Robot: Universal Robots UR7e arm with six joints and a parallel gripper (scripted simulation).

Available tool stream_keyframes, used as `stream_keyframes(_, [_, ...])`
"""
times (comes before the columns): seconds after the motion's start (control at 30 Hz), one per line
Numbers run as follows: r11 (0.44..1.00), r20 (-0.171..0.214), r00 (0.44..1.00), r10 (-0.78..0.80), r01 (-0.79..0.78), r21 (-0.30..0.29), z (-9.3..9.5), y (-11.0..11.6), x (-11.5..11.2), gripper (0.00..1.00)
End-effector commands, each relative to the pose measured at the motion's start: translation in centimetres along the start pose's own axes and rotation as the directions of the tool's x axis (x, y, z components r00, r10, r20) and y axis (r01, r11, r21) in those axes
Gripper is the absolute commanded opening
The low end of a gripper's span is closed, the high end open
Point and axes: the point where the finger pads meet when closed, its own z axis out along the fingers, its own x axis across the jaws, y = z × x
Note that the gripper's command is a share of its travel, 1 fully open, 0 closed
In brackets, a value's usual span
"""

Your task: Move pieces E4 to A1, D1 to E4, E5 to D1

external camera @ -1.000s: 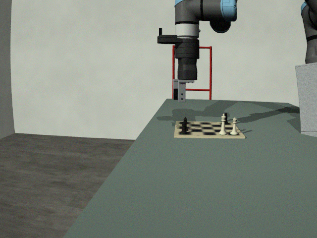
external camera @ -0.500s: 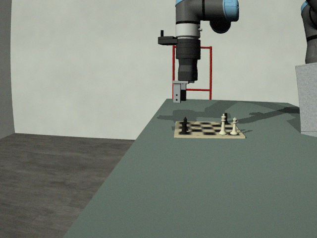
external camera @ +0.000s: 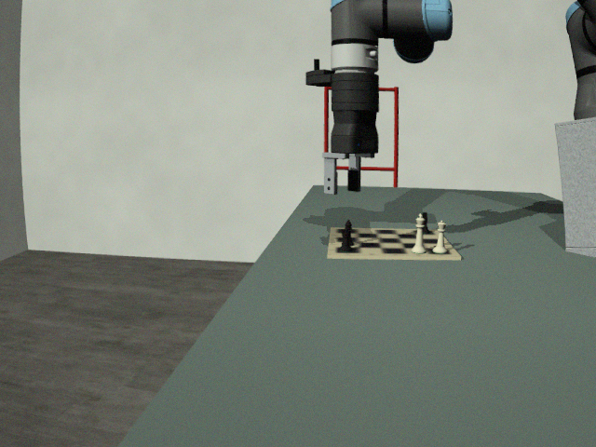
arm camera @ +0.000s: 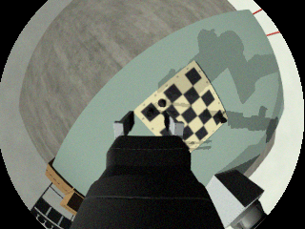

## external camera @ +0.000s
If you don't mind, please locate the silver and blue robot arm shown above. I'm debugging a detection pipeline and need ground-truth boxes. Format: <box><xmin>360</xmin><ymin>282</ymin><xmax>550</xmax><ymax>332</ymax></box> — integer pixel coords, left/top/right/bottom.
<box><xmin>330</xmin><ymin>0</ymin><xmax>596</xmax><ymax>120</ymax></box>

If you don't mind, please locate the black and cream chessboard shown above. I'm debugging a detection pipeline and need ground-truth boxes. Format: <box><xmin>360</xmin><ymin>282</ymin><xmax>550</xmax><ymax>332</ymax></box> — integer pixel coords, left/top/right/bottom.
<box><xmin>327</xmin><ymin>227</ymin><xmax>461</xmax><ymax>260</ymax></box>

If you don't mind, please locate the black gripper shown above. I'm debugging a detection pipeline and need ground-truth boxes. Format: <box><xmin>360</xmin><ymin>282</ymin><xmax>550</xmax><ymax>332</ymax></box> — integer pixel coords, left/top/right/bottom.
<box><xmin>305</xmin><ymin>44</ymin><xmax>379</xmax><ymax>195</ymax></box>

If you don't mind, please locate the white chess king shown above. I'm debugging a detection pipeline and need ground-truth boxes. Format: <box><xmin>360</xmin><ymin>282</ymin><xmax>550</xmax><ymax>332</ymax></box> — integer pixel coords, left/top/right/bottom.
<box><xmin>412</xmin><ymin>213</ymin><xmax>427</xmax><ymax>253</ymax></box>

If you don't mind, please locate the white queen chess piece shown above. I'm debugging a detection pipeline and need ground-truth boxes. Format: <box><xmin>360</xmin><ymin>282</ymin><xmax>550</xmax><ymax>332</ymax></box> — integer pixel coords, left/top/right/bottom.
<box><xmin>433</xmin><ymin>221</ymin><xmax>447</xmax><ymax>253</ymax></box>

